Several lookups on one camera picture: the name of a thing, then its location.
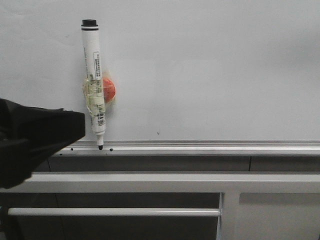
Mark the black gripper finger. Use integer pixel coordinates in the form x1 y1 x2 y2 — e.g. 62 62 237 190
0 98 86 189

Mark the white whiteboard marker pen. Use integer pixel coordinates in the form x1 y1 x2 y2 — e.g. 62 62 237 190
81 19 106 150

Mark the red round magnet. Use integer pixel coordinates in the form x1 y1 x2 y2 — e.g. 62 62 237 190
103 77 116 103

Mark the white horizontal stand rod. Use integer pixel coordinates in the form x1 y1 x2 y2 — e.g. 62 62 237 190
7 207 221 217

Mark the white whiteboard with aluminium frame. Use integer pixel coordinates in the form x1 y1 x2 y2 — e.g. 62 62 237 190
0 0 320 156

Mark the white metal stand frame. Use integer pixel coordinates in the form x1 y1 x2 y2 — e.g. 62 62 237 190
1 172 320 240

